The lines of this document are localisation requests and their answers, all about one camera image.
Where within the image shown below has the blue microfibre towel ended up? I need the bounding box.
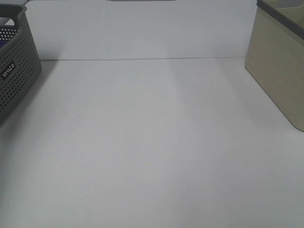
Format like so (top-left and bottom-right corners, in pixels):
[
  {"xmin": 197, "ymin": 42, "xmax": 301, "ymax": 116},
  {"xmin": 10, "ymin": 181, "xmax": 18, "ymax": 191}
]
[{"xmin": 0, "ymin": 18, "xmax": 18, "ymax": 48}]

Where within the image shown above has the beige storage bin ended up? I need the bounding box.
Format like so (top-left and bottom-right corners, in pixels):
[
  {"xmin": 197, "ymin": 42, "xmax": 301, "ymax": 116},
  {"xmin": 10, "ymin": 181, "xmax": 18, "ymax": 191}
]
[{"xmin": 245, "ymin": 0, "xmax": 304, "ymax": 131}]

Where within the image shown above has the grey perforated plastic basket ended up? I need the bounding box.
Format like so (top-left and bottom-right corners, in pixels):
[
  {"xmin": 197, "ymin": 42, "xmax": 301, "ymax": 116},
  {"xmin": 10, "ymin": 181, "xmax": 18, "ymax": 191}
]
[{"xmin": 0, "ymin": 4, "xmax": 42, "ymax": 124}]

